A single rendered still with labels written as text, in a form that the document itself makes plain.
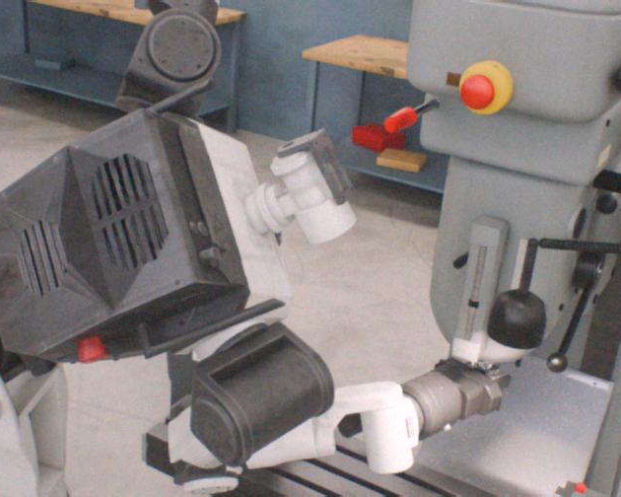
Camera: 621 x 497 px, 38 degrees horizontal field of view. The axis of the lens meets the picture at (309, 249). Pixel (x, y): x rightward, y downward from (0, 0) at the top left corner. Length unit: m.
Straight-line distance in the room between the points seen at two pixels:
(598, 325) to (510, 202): 0.59
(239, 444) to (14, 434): 0.38
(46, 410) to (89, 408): 2.13
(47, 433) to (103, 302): 0.48
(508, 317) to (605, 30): 0.36
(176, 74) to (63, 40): 6.70
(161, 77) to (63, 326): 0.31
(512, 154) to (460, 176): 0.11
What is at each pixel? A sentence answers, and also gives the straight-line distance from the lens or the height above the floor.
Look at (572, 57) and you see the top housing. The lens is 1.06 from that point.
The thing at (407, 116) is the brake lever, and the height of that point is 1.71.
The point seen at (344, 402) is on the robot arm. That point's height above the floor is 1.29.
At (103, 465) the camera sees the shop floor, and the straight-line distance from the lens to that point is 3.24.
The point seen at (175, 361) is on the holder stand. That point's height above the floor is 1.08.
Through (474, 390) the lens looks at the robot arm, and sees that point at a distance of 1.40.
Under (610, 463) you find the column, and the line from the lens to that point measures 1.97.
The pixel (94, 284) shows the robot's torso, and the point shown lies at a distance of 0.98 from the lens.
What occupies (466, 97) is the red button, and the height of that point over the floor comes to 1.75.
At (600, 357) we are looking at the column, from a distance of 1.83.
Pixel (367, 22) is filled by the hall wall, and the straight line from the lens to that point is 6.11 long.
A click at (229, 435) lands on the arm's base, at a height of 1.41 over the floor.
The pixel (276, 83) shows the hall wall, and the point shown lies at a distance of 6.53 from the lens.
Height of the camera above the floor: 2.00
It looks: 24 degrees down
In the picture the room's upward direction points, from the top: 5 degrees clockwise
